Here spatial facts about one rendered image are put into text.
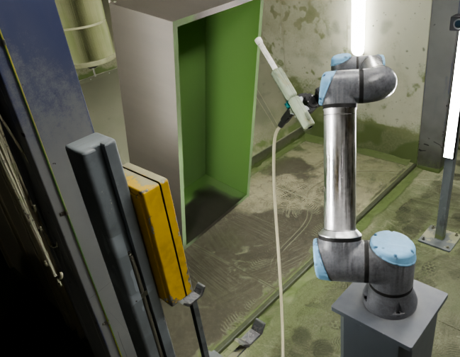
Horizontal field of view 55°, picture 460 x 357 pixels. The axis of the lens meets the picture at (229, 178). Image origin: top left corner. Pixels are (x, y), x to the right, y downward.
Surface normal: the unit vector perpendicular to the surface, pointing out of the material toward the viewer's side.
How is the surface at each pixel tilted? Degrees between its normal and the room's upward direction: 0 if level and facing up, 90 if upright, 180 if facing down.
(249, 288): 0
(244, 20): 90
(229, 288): 0
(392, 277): 90
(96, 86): 57
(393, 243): 5
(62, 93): 90
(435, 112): 90
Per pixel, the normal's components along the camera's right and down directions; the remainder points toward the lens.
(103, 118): 0.53, -0.25
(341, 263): -0.25, 0.07
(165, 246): 0.72, 0.26
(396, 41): -0.69, 0.43
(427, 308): -0.13, -0.86
